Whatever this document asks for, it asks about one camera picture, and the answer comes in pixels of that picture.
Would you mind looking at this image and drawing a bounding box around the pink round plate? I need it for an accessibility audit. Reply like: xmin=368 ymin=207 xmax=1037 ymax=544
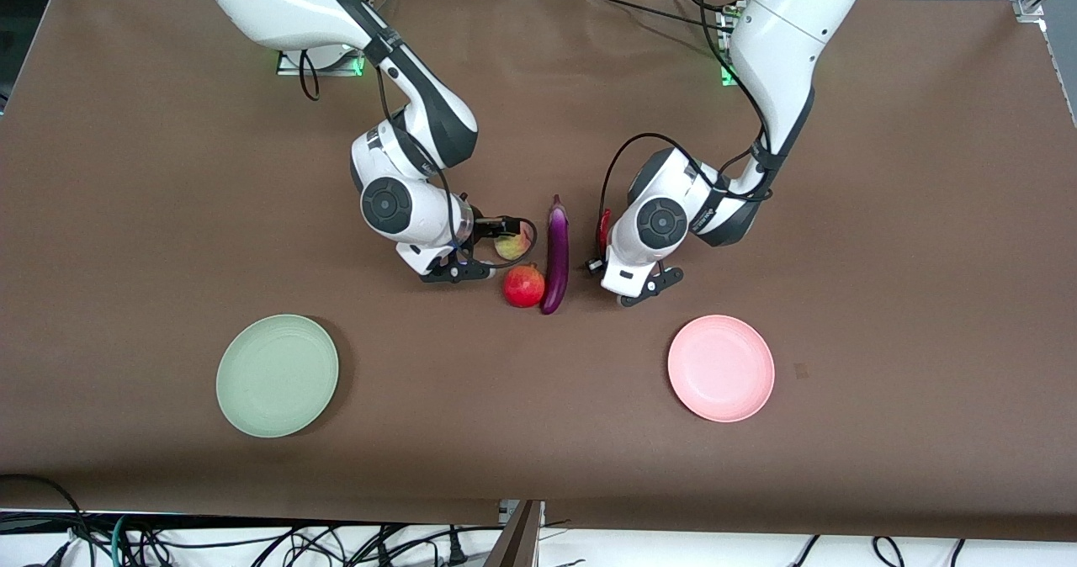
xmin=667 ymin=315 xmax=776 ymax=423

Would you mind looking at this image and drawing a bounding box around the brown support beam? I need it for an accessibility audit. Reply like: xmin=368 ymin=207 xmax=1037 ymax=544
xmin=484 ymin=500 xmax=546 ymax=567

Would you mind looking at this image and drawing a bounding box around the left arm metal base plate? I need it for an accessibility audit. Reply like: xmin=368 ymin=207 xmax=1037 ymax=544
xmin=715 ymin=0 xmax=743 ymax=88

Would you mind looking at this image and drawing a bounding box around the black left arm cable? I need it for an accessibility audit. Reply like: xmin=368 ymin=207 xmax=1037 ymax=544
xmin=600 ymin=0 xmax=777 ymax=219

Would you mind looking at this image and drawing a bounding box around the red pomegranate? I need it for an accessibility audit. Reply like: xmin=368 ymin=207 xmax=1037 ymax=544
xmin=503 ymin=264 xmax=546 ymax=309

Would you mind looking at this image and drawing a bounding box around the light green round plate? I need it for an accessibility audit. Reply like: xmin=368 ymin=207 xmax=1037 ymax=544
xmin=216 ymin=314 xmax=340 ymax=439

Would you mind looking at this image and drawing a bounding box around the brown table cloth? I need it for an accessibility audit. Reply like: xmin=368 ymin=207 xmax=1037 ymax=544
xmin=0 ymin=0 xmax=1077 ymax=543

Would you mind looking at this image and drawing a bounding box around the purple eggplant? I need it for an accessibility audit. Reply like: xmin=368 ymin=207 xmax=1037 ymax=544
xmin=540 ymin=194 xmax=570 ymax=315

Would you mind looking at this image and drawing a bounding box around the yellow-pink peach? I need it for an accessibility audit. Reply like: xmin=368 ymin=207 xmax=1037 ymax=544
xmin=495 ymin=220 xmax=536 ymax=262

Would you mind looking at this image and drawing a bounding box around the black looped floor cable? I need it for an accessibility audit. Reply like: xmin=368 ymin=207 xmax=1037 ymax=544
xmin=0 ymin=474 xmax=89 ymax=567

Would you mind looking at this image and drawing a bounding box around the black cable across cloth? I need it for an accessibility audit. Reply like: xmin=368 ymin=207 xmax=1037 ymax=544
xmin=581 ymin=0 xmax=733 ymax=31

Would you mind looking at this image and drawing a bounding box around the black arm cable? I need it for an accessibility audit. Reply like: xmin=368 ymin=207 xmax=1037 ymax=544
xmin=299 ymin=0 xmax=539 ymax=269
xmin=600 ymin=0 xmax=777 ymax=219

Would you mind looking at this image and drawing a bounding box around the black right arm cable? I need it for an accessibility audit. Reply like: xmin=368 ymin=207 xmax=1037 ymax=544
xmin=299 ymin=0 xmax=539 ymax=269

